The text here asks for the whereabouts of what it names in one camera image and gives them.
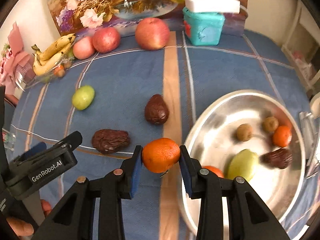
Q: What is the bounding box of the clear fruit bag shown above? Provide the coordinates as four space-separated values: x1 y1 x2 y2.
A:
33 56 75 83

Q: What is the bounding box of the white phone stand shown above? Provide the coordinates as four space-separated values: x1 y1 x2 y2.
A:
299 112 319 178

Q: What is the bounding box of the white shelf unit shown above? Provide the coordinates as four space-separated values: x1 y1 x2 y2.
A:
281 0 319 98

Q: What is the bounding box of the blue plaid tablecloth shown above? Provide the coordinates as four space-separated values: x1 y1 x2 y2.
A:
10 30 310 205

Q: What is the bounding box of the dried red date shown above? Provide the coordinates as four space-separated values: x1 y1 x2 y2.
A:
91 129 131 154
260 148 293 169
144 94 169 125

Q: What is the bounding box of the flower painting canvas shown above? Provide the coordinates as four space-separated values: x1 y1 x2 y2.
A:
41 0 250 37

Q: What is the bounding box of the red apple middle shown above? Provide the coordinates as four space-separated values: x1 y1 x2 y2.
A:
92 27 120 53

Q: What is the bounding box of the pink gift wrap bouquet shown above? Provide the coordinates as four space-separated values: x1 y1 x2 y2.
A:
1 22 34 95

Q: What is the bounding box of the red apple left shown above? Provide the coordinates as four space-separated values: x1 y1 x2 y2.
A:
73 36 95 60

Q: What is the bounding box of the round brown longan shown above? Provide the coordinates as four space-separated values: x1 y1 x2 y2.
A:
263 116 279 133
236 124 253 141

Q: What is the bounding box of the red apple right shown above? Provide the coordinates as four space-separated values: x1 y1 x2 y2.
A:
135 18 170 50

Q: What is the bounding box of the red apple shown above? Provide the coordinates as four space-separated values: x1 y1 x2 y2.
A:
92 27 120 53
135 18 170 50
73 36 95 60

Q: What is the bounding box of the green jujube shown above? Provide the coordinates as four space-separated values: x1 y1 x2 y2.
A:
72 85 95 111
226 149 259 181

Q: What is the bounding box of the yellow banana bunch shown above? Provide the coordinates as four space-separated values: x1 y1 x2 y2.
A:
31 33 76 76

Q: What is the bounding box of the round steel plate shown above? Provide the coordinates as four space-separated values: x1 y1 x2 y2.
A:
185 90 305 222

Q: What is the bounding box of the orange mandarin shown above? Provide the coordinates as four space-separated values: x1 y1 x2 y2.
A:
142 138 181 173
272 125 292 147
202 165 224 178

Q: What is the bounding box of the teal plastic box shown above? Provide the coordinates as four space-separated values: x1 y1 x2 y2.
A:
183 7 225 46

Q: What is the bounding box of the person left hand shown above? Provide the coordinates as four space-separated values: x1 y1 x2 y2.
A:
7 199 52 237

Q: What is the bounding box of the white power strip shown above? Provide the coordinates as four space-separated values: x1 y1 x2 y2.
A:
185 0 240 14

